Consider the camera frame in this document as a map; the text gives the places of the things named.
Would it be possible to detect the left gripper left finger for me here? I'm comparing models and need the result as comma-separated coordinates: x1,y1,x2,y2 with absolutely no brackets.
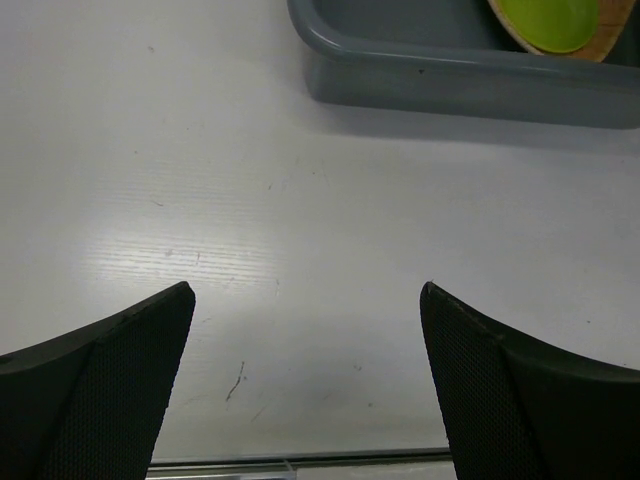
1,282,195,479

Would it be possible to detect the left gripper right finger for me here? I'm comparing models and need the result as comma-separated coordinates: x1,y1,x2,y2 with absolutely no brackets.
420,282,639,479

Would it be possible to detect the orange woven fan basket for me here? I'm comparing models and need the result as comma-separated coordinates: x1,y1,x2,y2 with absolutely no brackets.
488,0,636,62

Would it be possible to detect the lime green plate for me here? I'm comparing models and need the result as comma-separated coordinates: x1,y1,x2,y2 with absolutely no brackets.
491,0,599,54

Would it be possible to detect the grey plastic bin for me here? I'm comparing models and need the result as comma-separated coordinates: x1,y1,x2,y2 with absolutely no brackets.
288,1,639,129

